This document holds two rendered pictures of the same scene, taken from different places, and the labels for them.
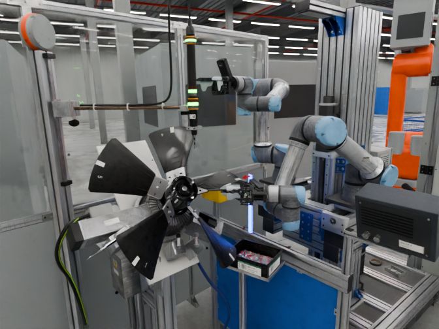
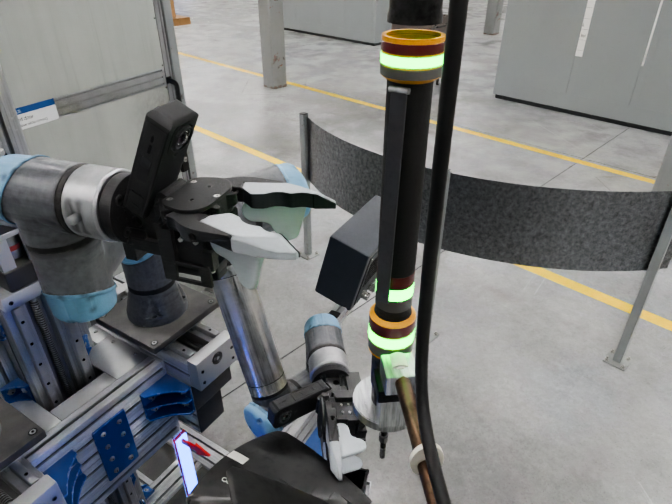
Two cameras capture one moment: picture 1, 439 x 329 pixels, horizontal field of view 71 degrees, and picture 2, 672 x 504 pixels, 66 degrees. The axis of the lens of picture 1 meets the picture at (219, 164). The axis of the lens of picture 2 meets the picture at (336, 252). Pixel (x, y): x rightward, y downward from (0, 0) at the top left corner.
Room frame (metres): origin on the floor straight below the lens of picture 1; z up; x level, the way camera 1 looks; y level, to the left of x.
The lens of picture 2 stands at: (1.49, 0.44, 1.88)
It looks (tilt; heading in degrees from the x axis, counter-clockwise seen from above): 32 degrees down; 250
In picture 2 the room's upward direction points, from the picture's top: straight up
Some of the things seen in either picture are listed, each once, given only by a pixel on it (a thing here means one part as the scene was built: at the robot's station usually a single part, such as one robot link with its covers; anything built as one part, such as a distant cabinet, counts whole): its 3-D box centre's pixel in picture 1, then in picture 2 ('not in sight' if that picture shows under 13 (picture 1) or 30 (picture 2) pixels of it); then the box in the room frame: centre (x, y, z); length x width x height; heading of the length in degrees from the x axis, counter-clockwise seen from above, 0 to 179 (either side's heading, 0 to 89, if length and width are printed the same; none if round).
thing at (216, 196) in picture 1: (215, 192); not in sight; (1.77, 0.02, 1.02); 0.16 x 0.10 x 0.11; 41
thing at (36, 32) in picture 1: (37, 32); not in sight; (1.48, 0.80, 1.88); 0.16 x 0.07 x 0.16; 166
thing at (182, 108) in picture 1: (191, 117); (390, 379); (1.31, 0.11, 1.50); 0.09 x 0.07 x 0.10; 76
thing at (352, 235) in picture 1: (375, 241); (352, 297); (1.06, -0.58, 1.04); 0.24 x 0.03 x 0.03; 41
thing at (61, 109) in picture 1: (65, 108); not in sight; (1.46, 0.71, 1.54); 0.10 x 0.07 x 0.09; 76
